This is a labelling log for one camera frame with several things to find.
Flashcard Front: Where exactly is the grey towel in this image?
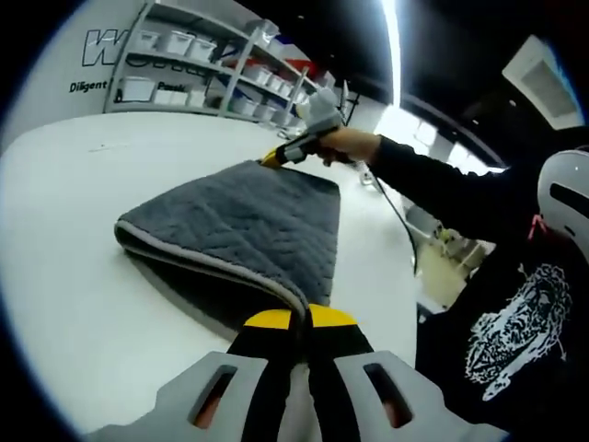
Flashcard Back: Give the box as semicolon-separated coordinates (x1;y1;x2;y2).
113;159;342;344

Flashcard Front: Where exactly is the person's right hand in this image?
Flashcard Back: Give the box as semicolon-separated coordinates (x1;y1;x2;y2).
316;127;384;169

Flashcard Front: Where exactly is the ceiling light strip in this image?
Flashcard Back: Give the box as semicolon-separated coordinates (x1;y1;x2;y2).
380;0;406;110

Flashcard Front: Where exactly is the grey metal shelf rack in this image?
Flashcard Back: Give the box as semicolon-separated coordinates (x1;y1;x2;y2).
103;0;332;128

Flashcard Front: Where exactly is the person's black printed shirt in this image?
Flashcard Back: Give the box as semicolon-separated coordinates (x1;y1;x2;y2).
413;183;589;436

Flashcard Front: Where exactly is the ceiling air vent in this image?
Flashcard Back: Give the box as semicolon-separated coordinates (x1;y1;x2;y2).
501;34;586;131

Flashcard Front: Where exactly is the white worn device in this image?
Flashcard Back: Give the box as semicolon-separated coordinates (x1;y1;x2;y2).
536;149;589;259

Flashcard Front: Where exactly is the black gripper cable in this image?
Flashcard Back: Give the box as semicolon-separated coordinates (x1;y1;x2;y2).
363;163;422;277

